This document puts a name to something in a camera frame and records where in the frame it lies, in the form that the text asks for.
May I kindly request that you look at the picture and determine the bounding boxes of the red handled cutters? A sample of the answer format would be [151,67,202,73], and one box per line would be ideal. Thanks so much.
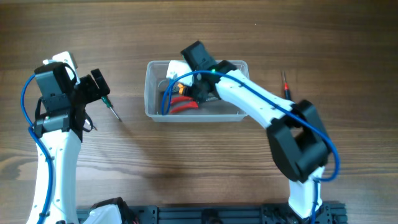
[169,96,218,114]

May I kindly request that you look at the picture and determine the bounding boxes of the left blue cable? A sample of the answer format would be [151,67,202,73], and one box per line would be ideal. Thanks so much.
[20,73,54,224]

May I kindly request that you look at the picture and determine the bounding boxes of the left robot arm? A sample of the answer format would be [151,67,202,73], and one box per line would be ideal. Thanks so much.
[27,62,110,223]

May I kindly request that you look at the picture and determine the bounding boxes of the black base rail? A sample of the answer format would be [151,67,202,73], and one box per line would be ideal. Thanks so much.
[76,201,348,224]

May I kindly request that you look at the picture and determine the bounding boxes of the silver ratchet wrench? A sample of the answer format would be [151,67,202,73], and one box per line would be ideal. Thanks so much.
[85,119,97,131]

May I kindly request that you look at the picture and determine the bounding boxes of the green handled screwdriver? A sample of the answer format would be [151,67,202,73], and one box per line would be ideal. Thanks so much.
[101,96,122,122]

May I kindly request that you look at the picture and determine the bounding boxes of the clear plastic container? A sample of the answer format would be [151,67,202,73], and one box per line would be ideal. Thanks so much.
[144,60,247,123]

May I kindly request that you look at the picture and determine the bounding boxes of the red black small screwdriver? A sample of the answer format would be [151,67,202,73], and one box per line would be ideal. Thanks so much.
[281,71,292,100]

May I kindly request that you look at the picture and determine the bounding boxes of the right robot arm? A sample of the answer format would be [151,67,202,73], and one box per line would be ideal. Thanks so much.
[181,41,331,223]

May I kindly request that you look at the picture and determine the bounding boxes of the orange black pliers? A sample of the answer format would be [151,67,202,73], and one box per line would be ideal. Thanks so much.
[171,83,187,95]

